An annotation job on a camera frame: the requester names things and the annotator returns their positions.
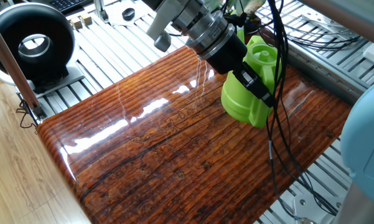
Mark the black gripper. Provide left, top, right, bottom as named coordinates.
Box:
left=204, top=32, right=276, bottom=109

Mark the green plastic watering can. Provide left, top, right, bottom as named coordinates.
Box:
left=220, top=26, right=283, bottom=129

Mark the terracotta plant pot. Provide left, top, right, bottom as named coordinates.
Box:
left=245, top=15, right=278, bottom=46

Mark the silver robot mounting plate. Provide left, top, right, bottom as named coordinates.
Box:
left=293, top=193, right=343, bottom=224

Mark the white paper sheet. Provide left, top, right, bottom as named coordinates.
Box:
left=105, top=0, right=156, bottom=27

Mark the wood grain board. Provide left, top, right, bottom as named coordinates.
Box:
left=37, top=26, right=352, bottom=224

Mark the small black round cap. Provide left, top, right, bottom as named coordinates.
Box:
left=121, top=7, right=136, bottom=22

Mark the small wooden cube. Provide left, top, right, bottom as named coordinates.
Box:
left=80, top=12, right=93, bottom=26
left=70, top=17, right=83, bottom=30

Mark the black keyboard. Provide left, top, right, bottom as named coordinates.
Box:
left=48, top=0, right=91, bottom=15

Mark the black cable with grey sleeve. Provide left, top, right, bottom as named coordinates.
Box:
left=266, top=0, right=340, bottom=220

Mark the black cable with plug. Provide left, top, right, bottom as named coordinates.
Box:
left=220, top=0, right=284, bottom=35

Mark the silver cable connector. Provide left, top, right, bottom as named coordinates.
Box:
left=294, top=216, right=318, bottom=224

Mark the aluminium upright post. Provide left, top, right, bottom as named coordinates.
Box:
left=93, top=0, right=110, bottom=24

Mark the thin black looped cable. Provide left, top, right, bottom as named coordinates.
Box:
left=16, top=99, right=40, bottom=130

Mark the brown diagonal frame bar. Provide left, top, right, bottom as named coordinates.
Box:
left=0, top=12, right=47, bottom=121

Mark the black ring-shaped device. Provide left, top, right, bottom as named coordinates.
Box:
left=0, top=2, right=86, bottom=99

